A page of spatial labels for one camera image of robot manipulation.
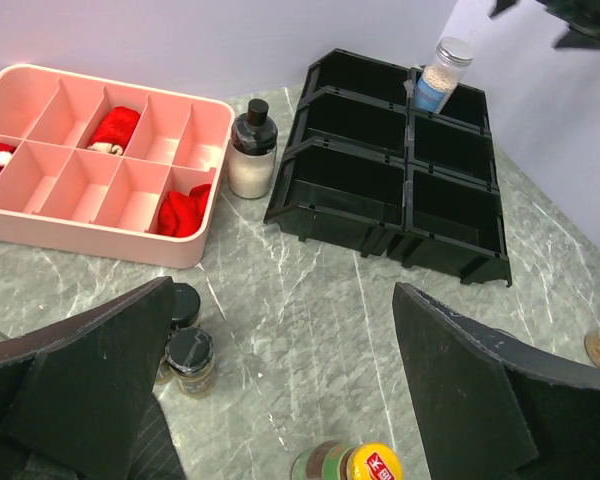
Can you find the sauce bottle yellow cap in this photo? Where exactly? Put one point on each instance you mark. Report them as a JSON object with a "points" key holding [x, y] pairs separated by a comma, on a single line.
{"points": [[335, 460]]}

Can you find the dark spice jar black lid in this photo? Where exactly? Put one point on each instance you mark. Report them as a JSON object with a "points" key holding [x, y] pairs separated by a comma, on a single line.
{"points": [[190, 355]]}

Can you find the white salt bottle black cap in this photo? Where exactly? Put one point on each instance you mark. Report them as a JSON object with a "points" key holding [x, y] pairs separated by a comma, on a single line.
{"points": [[252, 152]]}

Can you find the black compartment bin rack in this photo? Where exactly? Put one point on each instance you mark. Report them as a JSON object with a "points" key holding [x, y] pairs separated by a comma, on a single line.
{"points": [[367, 170]]}

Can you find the red sock front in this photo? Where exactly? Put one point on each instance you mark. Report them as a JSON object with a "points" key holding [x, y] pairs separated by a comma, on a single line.
{"points": [[181, 215]]}

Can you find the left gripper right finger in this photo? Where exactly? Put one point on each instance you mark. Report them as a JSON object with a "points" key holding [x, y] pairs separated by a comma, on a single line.
{"points": [[489, 406]]}

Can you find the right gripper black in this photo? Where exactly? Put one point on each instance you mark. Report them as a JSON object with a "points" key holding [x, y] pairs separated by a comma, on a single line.
{"points": [[582, 18]]}

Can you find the pink divided organizer tray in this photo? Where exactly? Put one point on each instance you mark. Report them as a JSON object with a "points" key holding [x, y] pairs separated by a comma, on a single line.
{"points": [[57, 194]]}

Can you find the blue label white granule bottle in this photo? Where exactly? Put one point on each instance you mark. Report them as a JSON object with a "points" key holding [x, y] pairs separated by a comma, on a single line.
{"points": [[442, 74]]}

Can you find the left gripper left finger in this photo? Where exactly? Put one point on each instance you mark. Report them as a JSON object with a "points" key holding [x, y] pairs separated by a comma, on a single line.
{"points": [[76, 391]]}

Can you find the red santa sock middle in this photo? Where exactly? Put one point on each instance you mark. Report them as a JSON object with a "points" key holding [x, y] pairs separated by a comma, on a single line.
{"points": [[114, 132]]}

